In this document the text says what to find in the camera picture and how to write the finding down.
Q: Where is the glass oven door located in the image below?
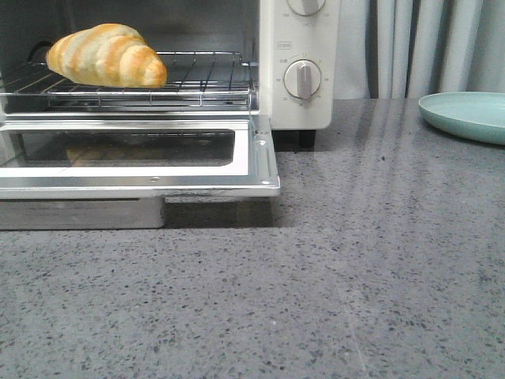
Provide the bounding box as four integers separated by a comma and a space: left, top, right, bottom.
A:
0, 114, 282, 231

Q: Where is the golden croissant bread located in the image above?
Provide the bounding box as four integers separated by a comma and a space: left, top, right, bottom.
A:
46, 24, 168, 88

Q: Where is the lower white oven knob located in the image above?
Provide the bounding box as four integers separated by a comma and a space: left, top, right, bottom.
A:
283, 59, 321, 99

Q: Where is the white oven knob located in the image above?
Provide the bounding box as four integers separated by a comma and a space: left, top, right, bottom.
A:
283, 59, 321, 99
286, 0, 326, 17

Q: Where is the white Toshiba toaster oven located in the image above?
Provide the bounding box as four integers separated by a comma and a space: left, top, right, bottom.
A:
0, 0, 341, 149

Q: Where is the upper white oven knob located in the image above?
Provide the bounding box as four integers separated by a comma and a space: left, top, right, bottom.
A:
286, 0, 326, 17

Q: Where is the grey pleated curtain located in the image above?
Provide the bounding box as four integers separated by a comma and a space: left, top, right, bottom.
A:
334, 1, 504, 99

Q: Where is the teal round plate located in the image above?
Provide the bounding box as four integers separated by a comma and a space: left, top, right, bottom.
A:
418, 92, 504, 145

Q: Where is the metal wire oven rack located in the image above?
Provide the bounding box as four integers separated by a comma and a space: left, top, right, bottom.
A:
1, 51, 259, 113

